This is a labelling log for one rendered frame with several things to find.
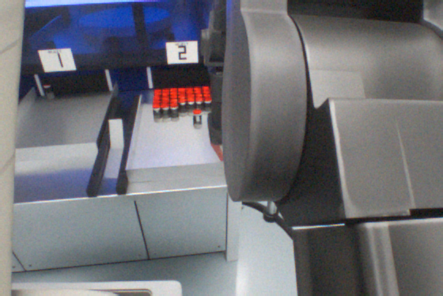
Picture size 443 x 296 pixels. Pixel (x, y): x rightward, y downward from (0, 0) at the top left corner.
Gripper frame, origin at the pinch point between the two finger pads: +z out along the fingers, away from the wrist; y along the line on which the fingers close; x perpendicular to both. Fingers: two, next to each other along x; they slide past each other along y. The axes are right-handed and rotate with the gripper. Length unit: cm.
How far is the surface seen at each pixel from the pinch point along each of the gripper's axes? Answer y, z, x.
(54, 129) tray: 22.1, 0.9, 42.4
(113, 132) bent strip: 13.2, -1.7, 24.9
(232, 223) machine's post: 39, 61, -8
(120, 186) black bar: -4.1, 0.5, 21.1
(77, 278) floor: 39, 88, 65
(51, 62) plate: 35, -13, 43
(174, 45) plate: 34.9, -15.3, 9.4
